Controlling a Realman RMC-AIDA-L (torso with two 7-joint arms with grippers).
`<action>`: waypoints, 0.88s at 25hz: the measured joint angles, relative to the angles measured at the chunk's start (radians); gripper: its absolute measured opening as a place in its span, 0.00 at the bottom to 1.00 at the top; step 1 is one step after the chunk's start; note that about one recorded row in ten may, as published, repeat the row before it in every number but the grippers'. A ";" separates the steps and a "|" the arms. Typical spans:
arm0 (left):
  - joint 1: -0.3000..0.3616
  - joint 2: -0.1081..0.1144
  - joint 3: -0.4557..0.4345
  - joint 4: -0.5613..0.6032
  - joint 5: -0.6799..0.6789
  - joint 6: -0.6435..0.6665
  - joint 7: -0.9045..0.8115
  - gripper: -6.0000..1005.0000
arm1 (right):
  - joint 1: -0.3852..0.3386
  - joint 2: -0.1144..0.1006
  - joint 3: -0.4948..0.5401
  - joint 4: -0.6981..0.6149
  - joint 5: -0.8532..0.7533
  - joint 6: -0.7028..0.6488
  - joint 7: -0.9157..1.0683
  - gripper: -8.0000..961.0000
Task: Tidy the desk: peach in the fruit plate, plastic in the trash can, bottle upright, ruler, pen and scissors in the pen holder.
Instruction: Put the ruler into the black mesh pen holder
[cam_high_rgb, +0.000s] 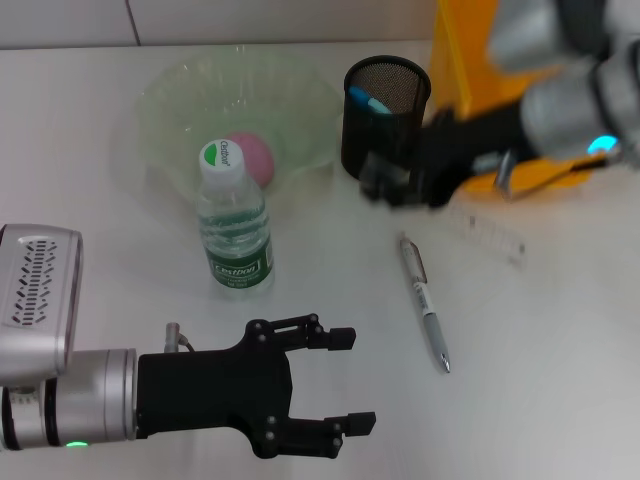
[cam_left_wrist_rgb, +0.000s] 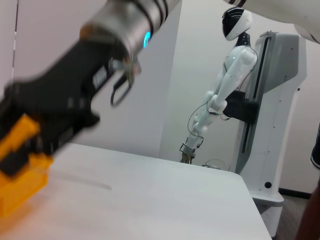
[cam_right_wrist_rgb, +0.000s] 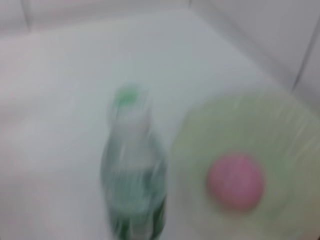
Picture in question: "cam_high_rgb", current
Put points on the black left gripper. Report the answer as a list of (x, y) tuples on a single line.
[(210, 390)]

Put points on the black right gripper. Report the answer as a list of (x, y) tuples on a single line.
[(465, 150)]

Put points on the clear green-label water bottle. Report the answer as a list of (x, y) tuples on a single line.
[(235, 235)]

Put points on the green glass fruit bowl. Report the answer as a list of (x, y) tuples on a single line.
[(165, 100)]

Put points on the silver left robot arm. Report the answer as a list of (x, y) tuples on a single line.
[(90, 395)]

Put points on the grey ballpoint pen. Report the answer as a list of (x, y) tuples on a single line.
[(434, 330)]

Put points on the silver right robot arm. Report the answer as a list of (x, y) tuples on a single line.
[(560, 115)]

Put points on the pink peach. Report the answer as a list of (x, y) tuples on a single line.
[(257, 160)]

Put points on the black mesh pen holder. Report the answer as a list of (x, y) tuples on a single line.
[(380, 145)]

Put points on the light blue scissors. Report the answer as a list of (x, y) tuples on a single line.
[(370, 100)]

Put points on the clear plastic ruler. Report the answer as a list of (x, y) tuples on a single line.
[(485, 230)]

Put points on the yellow plastic bin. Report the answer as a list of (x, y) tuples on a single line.
[(460, 60)]

